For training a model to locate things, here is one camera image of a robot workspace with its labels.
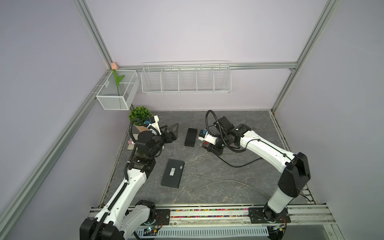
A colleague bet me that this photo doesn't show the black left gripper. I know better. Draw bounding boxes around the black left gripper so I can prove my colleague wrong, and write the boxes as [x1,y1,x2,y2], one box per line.
[149,123,179,158]

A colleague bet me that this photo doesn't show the black cable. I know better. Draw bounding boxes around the black cable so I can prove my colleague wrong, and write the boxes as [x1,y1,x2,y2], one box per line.
[214,149,263,169]

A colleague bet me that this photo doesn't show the grey ethernet cable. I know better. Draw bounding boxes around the grey ethernet cable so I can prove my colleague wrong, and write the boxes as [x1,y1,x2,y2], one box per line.
[187,174,271,199]

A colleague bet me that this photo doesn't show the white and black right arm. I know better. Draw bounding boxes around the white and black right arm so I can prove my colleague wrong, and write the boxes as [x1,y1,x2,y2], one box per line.
[199,110,311,223]

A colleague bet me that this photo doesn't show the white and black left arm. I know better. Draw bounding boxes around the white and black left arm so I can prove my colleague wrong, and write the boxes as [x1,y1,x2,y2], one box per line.
[80,116,180,240]

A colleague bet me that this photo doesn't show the green plant in beige pot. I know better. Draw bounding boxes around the green plant in beige pot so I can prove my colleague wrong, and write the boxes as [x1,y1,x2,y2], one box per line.
[129,106,153,133]

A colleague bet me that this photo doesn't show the pink tulip artificial flower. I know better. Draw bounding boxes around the pink tulip artificial flower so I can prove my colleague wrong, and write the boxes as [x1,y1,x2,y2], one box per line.
[111,62,125,96]

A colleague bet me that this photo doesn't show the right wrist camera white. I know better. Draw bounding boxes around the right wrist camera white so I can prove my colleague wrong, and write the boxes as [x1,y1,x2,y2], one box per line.
[198,130,217,145]

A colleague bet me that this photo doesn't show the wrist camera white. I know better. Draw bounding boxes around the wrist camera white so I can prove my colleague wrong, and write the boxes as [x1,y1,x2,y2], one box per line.
[198,130,217,145]
[144,116,161,136]

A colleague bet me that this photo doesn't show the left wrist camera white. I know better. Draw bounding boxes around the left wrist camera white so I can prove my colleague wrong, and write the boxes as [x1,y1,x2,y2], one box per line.
[144,116,161,136]

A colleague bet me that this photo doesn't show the black ribbed network switch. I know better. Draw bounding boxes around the black ribbed network switch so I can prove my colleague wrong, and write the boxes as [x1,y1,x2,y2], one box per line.
[184,128,198,148]

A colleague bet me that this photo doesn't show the white wire basket small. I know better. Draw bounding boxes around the white wire basket small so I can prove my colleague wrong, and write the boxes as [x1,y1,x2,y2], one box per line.
[96,70,140,111]

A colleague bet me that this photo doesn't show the white wire shelf wide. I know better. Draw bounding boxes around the white wire shelf wide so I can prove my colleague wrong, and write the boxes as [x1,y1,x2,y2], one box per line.
[141,61,232,94]

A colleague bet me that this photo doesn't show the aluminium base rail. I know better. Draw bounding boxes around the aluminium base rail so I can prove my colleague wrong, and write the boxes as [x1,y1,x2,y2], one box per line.
[83,204,337,240]

